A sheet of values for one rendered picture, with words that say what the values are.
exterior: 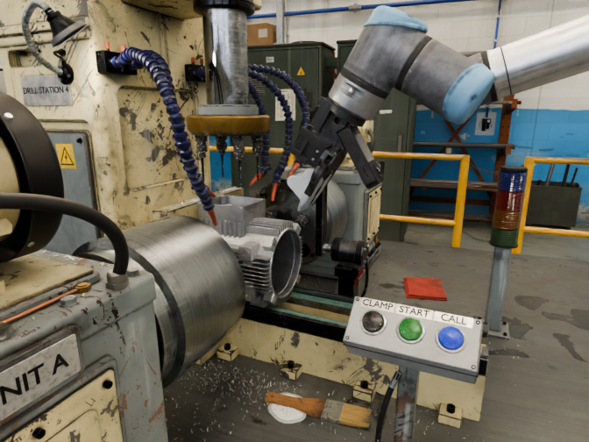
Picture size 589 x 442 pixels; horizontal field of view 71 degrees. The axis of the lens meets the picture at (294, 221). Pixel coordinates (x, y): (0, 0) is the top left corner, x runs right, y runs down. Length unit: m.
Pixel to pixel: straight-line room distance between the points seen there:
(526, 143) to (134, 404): 5.64
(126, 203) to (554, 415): 0.94
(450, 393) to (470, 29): 5.32
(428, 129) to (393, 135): 1.92
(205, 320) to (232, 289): 0.08
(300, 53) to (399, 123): 1.14
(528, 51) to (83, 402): 0.79
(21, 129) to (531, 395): 0.95
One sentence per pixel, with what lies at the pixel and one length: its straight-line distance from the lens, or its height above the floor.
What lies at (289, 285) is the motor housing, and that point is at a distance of 0.98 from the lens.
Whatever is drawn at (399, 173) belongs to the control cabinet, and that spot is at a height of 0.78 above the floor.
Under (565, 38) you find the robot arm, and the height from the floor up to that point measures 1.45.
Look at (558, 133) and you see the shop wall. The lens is 5.96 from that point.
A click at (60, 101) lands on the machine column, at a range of 1.00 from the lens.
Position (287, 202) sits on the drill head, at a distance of 1.12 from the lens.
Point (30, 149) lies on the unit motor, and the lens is 0.47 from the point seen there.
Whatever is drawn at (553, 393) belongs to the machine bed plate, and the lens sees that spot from 1.03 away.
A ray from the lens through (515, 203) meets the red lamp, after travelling 1.07.
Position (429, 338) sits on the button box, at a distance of 0.58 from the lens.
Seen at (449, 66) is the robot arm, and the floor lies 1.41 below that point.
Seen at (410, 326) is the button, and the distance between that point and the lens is 0.57.
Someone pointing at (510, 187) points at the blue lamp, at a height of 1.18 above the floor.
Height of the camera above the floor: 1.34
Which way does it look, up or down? 15 degrees down
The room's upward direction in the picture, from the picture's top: straight up
